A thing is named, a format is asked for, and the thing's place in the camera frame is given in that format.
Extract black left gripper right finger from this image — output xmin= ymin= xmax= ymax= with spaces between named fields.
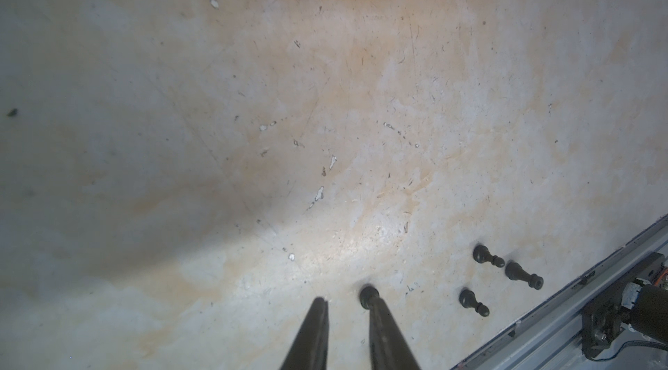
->
xmin=369 ymin=296 xmax=420 ymax=370

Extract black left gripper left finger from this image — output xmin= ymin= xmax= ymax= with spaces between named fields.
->
xmin=280 ymin=297 xmax=329 ymax=370

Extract aluminium rail frame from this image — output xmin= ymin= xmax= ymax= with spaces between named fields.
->
xmin=455 ymin=216 xmax=667 ymax=369

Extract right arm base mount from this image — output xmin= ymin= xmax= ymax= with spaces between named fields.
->
xmin=581 ymin=253 xmax=667 ymax=361

